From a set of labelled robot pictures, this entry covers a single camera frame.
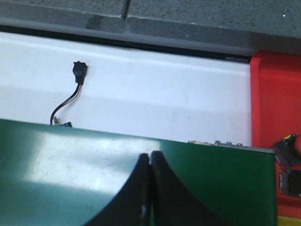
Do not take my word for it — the aluminium conveyor frame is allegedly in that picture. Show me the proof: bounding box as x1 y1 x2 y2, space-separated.
188 140 275 154

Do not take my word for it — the yellow plastic tray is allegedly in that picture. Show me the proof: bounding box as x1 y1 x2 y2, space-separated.
277 216 301 226

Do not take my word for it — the green conveyor belt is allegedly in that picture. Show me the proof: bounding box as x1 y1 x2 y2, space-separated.
0 120 277 226

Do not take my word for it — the red mushroom push button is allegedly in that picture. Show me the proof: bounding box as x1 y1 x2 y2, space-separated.
273 134 301 168

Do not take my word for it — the grey granite slab right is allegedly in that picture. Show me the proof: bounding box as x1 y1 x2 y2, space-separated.
127 0 301 56

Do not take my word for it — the red plastic tray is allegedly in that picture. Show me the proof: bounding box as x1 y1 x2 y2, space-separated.
249 50 301 218

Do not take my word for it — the grey granite slab left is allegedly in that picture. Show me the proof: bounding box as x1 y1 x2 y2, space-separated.
0 0 128 33

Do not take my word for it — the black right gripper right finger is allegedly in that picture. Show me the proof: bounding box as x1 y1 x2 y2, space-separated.
151 151 229 226

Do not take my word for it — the grey granite slab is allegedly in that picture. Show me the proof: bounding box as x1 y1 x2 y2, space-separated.
127 0 301 56
0 0 128 33

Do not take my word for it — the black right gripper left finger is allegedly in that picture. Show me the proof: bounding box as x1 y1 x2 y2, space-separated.
85 153 151 226

